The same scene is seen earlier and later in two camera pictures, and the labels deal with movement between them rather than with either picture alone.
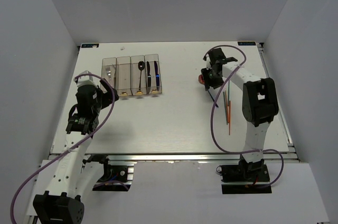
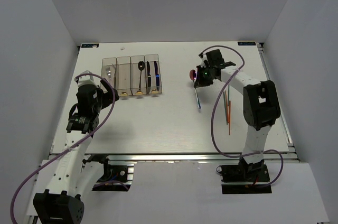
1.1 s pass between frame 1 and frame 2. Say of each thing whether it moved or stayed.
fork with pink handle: stayed
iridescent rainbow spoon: moved
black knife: stayed
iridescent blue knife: stayed
